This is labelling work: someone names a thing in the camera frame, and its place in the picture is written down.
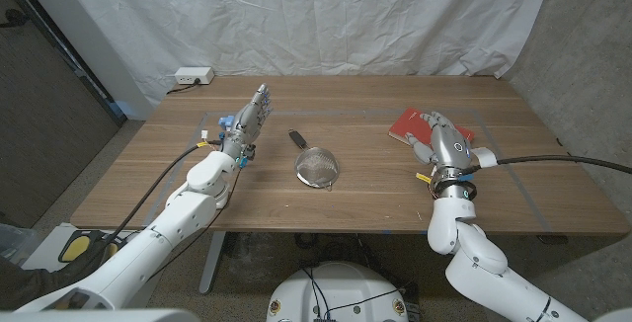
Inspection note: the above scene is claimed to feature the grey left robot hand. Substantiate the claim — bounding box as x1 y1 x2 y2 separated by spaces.
218 82 274 169

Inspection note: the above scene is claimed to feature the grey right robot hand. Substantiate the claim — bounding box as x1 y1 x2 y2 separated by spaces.
404 111 478 201

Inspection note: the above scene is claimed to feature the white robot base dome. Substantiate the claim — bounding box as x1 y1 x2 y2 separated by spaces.
266 261 410 322

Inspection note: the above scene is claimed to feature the red notebook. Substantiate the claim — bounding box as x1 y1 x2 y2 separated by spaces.
388 107 476 148

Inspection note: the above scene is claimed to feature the white power strip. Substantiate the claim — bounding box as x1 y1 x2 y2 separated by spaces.
174 66 215 85

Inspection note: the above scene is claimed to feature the white wrinkled backdrop cloth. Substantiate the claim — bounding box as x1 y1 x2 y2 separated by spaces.
52 0 560 109

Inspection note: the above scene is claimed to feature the grey table leg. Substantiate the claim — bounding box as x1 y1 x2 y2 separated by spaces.
198 231 227 295

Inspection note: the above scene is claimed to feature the yellow black foot pedal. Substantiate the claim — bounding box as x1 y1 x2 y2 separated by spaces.
96 232 130 260
57 229 108 264

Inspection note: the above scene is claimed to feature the white floor board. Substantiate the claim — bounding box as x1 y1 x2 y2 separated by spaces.
19 221 144 274

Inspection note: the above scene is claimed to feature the white robot torso edge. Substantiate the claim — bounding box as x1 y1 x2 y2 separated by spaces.
0 307 201 322

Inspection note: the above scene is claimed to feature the clear plastic bin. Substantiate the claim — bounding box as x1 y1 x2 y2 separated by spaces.
0 222 39 270

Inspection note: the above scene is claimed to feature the black power strip cord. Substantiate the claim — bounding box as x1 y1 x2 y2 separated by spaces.
165 79 201 96

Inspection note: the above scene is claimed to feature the metal mesh sieve black handle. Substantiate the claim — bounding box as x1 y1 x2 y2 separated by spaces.
287 128 341 191

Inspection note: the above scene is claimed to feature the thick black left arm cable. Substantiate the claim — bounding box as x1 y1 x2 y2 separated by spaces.
51 137 223 277

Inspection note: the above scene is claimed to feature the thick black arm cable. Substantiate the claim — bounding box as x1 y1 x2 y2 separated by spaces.
51 137 223 277
461 146 632 176

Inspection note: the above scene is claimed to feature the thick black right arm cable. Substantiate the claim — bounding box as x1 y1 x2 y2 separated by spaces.
461 146 632 176

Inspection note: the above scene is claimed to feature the thin black left wrist cable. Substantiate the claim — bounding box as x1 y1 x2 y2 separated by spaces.
157 167 243 269

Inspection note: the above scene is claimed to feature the black door frame post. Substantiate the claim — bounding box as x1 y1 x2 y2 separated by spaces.
0 0 127 126

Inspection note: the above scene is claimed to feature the black door handle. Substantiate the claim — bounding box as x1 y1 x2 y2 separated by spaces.
0 9 29 30

